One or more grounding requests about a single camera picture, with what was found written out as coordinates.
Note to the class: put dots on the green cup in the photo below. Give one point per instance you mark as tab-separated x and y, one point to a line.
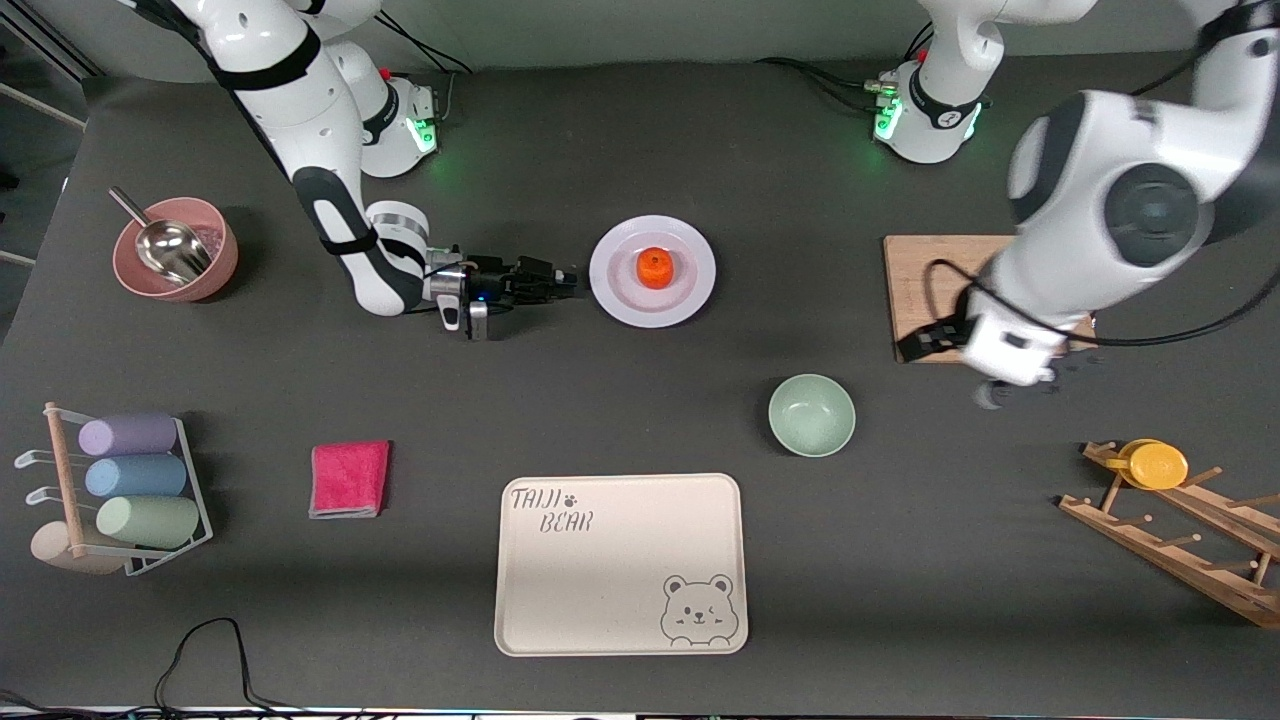
150	521

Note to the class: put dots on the wooden peg drying rack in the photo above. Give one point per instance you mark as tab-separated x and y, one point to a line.
1160	545

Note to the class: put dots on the metal scoop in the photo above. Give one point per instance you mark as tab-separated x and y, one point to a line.
170	250

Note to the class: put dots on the white round plate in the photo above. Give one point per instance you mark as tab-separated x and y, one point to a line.
620	300

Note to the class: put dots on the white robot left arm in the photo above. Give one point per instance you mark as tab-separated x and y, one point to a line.
1100	200

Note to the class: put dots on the pink folded cloth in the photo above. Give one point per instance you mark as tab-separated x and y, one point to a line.
349	478

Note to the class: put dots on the wooden cutting board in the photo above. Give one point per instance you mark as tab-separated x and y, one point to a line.
905	270

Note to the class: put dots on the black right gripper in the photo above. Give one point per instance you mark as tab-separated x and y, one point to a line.
497	277

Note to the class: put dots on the beige cup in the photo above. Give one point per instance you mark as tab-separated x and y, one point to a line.
50	548

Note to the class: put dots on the pink bowl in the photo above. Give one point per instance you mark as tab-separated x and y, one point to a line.
215	265

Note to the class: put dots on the purple cup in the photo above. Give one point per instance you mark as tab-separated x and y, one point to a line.
130	435

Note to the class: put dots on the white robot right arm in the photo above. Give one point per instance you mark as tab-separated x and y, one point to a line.
300	110

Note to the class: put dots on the light green bowl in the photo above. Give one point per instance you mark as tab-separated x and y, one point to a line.
812	416

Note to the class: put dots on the blue cup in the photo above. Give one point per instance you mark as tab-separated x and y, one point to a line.
138	476

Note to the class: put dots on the yellow cup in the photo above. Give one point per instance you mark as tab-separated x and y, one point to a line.
1158	466

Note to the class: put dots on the orange fruit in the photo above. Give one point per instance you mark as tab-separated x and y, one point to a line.
655	270

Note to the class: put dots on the cream bear print tray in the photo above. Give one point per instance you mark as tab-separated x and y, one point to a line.
610	580

